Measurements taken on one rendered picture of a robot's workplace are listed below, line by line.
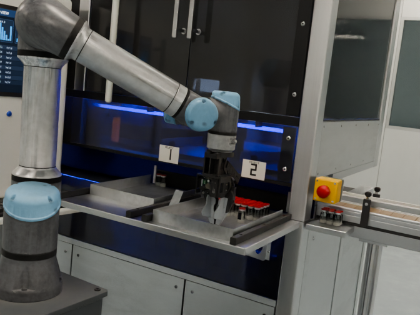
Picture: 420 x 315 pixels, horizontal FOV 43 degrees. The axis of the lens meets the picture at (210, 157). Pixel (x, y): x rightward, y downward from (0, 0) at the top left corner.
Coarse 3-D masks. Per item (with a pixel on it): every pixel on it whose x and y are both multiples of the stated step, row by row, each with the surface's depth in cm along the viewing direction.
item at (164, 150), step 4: (160, 144) 195; (160, 148) 195; (164, 148) 194; (168, 148) 193; (172, 148) 192; (176, 148) 192; (160, 152) 195; (164, 152) 194; (168, 152) 193; (172, 152) 192; (176, 152) 192; (160, 156) 195; (164, 156) 194; (168, 156) 194; (172, 156) 193; (176, 156) 192; (160, 160) 195; (164, 160) 194; (168, 160) 194; (172, 160) 193; (176, 160) 192
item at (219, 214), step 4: (220, 200) 139; (224, 200) 141; (220, 204) 140; (224, 204) 141; (220, 208) 140; (224, 208) 141; (216, 212) 138; (220, 212) 140; (224, 212) 141; (216, 216) 139; (220, 216) 141; (224, 216) 142; (216, 220) 143; (220, 220) 142; (220, 224) 143
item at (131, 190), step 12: (120, 180) 192; (132, 180) 198; (144, 180) 205; (96, 192) 177; (108, 192) 175; (120, 192) 172; (132, 192) 187; (144, 192) 189; (156, 192) 191; (168, 192) 193; (192, 192) 187; (132, 204) 170; (144, 204) 168
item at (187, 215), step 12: (180, 204) 164; (192, 204) 171; (204, 204) 178; (156, 216) 152; (168, 216) 150; (180, 216) 148; (192, 216) 162; (204, 216) 164; (264, 216) 158; (276, 216) 165; (180, 228) 148; (192, 228) 146; (204, 228) 144; (216, 228) 142; (228, 228) 141; (240, 228) 143; (228, 240) 141
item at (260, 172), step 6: (246, 162) 178; (252, 162) 177; (258, 162) 176; (264, 162) 175; (246, 168) 178; (252, 168) 177; (258, 168) 176; (264, 168) 175; (246, 174) 179; (258, 174) 176; (264, 174) 175
